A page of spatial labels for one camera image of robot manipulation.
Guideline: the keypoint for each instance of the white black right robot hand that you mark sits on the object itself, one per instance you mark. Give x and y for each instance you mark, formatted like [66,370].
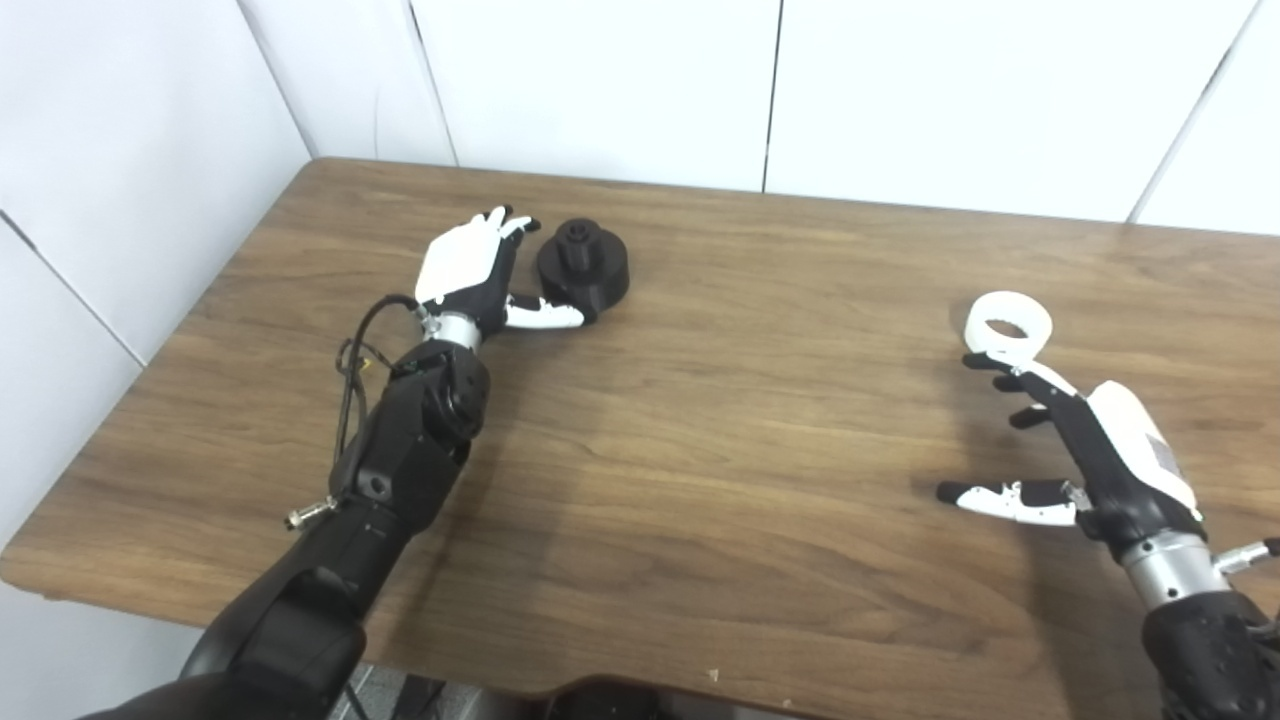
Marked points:
[1130,450]

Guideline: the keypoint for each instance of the dark robot torso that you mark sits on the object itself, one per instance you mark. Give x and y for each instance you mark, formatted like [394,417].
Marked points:
[600,705]

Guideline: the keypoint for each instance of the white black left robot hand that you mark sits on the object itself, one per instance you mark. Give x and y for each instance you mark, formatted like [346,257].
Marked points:
[465,260]

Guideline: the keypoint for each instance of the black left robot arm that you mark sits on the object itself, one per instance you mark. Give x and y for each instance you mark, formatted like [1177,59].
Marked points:
[400,470]

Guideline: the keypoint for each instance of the round black plastic part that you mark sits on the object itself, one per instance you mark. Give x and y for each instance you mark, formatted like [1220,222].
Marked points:
[600,280]

